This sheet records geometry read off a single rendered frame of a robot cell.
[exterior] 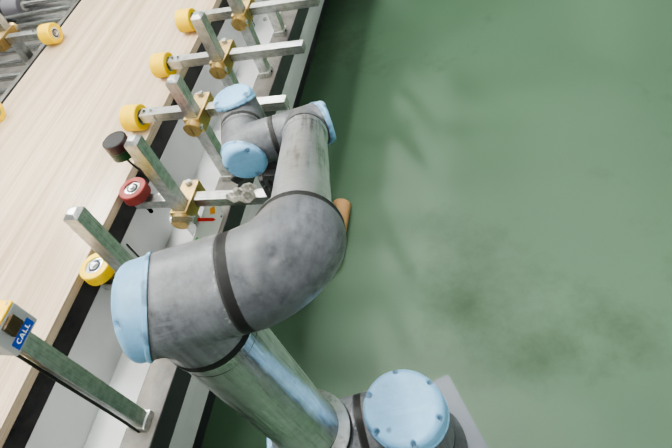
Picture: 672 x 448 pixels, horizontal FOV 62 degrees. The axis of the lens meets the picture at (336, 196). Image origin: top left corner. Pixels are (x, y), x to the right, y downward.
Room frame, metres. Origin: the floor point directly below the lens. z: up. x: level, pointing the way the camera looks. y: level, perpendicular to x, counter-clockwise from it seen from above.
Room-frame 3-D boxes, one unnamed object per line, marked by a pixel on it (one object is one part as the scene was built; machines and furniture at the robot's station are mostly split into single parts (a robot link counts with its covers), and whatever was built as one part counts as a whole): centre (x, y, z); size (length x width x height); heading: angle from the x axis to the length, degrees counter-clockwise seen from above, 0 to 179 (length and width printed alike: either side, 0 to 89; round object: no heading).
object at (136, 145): (1.10, 0.40, 0.89); 0.03 x 0.03 x 0.48; 64
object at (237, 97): (1.02, 0.13, 1.13); 0.10 x 0.09 x 0.12; 173
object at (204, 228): (1.07, 0.39, 0.75); 0.26 x 0.01 x 0.10; 154
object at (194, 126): (1.35, 0.28, 0.95); 0.13 x 0.06 x 0.05; 154
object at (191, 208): (1.13, 0.39, 0.85); 0.13 x 0.06 x 0.05; 154
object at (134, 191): (1.21, 0.51, 0.85); 0.08 x 0.08 x 0.11
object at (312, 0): (1.81, 0.04, 0.95); 0.50 x 0.04 x 0.04; 64
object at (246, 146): (0.91, 0.13, 1.14); 0.12 x 0.12 x 0.09; 83
